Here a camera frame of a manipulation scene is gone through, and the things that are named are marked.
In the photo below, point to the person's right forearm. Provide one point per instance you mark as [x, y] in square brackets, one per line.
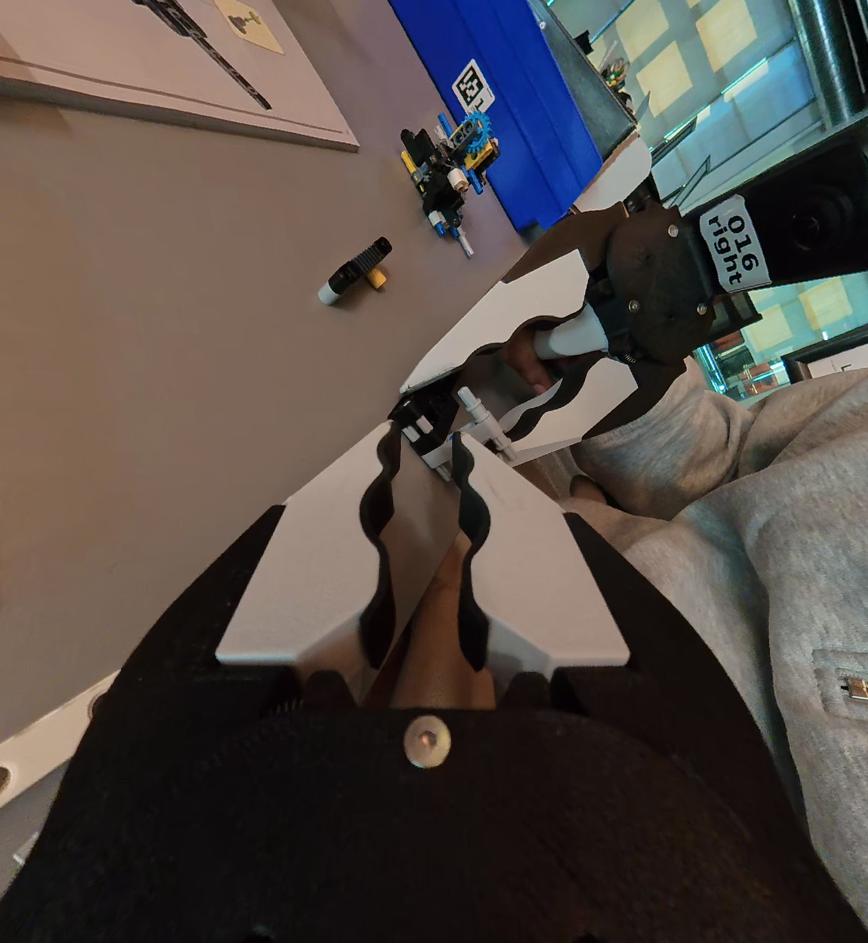
[669, 435]

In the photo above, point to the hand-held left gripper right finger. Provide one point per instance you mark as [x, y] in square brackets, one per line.
[544, 589]

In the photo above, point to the black ribbed column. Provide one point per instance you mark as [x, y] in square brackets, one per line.
[839, 59]

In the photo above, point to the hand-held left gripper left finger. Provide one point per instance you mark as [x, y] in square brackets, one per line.
[301, 574]

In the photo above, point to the blue plastic bin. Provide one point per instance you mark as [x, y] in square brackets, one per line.
[507, 74]

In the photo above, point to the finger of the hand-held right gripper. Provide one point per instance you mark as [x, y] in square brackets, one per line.
[596, 412]
[507, 317]

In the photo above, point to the person's grey hoodie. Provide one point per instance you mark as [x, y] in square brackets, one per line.
[809, 589]

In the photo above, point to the person's beige trousers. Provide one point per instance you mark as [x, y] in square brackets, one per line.
[441, 626]

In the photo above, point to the lego sub-assembly with blue parts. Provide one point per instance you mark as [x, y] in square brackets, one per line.
[449, 169]

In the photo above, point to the black and grey lego assembly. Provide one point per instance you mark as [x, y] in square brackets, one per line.
[434, 427]

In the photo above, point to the lego instruction booklet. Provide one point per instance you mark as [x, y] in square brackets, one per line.
[147, 66]

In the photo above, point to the person's right hand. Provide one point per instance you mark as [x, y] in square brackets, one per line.
[530, 361]

